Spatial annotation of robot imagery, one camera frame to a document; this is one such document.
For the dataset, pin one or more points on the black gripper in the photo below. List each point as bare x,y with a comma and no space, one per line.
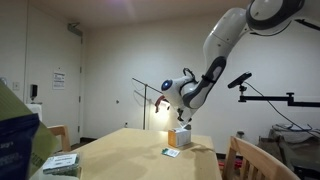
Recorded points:
180,115

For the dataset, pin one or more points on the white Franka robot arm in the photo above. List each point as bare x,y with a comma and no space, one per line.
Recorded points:
220,40

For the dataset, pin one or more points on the white Tazo tea box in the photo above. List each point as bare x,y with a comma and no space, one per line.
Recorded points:
182,138

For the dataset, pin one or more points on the red object on floor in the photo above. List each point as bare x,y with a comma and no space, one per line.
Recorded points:
220,163

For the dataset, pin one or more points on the blue cardboard box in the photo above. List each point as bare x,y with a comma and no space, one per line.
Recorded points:
10,103

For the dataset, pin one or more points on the thin metal light stand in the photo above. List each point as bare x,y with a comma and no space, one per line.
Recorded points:
144,110

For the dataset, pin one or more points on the white green Tazo tea packet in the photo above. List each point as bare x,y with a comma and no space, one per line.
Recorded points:
170,152

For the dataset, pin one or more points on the wooden slatted chair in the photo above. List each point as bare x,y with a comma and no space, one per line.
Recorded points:
260,160
61,136

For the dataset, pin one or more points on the grey sofa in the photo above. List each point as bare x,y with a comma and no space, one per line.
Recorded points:
283,150

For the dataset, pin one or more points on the paper notice on door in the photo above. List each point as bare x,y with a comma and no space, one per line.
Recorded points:
59,80

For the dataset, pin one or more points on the white door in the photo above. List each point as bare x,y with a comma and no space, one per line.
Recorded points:
53,110

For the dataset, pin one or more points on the clear plastic food container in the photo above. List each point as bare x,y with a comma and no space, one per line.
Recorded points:
61,163

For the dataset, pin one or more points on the metal door closer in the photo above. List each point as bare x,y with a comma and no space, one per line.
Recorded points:
75,29

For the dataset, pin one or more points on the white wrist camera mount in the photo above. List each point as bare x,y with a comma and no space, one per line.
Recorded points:
187,120

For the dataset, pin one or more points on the white wall outlet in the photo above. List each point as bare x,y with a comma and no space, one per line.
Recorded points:
126,124

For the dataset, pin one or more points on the black camera on boom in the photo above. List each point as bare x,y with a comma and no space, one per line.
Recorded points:
240,80

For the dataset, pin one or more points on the white light switch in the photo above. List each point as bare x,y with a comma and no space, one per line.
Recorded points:
16,85

